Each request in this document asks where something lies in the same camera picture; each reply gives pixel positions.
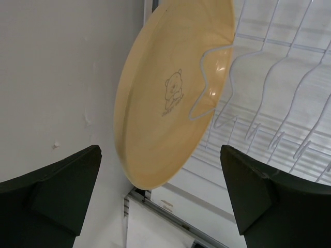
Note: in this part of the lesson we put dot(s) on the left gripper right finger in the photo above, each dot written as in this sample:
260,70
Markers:
273,208

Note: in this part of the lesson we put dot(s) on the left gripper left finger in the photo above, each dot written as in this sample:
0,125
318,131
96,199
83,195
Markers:
47,207

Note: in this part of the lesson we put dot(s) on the beige plate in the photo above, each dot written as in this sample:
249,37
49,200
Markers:
170,87

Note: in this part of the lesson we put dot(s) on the aluminium table frame rail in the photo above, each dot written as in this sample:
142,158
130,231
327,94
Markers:
150,225

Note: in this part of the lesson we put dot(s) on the white wire dish rack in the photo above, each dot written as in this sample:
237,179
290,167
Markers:
275,108

